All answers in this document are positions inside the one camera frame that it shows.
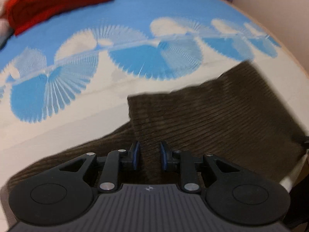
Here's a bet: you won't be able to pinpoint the dark brown corduroy pants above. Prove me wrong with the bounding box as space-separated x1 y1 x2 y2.
6 61 306 191

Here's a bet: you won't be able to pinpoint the blue and white bedsheet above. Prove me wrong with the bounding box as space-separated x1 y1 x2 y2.
0 0 309 225

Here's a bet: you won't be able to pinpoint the cream folded blanket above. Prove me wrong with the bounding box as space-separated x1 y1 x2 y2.
0 0 11 39

